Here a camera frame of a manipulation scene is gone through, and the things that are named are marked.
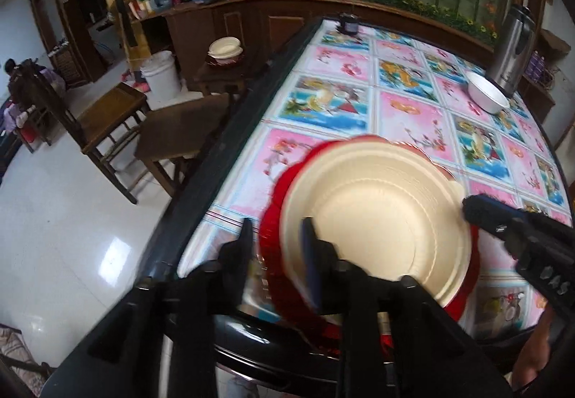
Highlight large red plastic plate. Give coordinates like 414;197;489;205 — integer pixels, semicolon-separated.
257;134;480;325

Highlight person's right hand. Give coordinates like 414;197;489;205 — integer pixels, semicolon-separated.
512;303;555;390

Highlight white foam bowl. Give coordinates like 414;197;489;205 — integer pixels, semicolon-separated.
465;72;510;115

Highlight seated person in background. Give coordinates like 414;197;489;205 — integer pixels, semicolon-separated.
3;58;66;149

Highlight small black jar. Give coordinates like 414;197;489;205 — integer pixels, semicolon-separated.
337;12;360;36

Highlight stainless steel thermos jug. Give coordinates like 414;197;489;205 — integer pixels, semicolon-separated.
486;4;535;97

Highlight dark wooden chair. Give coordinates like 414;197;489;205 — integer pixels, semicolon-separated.
11;59;150;204

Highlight dark wooden stool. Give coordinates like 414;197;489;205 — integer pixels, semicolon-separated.
134;93;235;196

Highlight white plastic bucket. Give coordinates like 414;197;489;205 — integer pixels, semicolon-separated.
141;50;181;100

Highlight stacked bowls on side stool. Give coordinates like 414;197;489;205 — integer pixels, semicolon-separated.
208;37;244;65

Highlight purple bottles on shelf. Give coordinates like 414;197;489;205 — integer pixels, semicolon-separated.
524;50;545;82

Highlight beige paper bowl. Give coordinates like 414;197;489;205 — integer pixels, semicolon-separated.
277;139;473;308

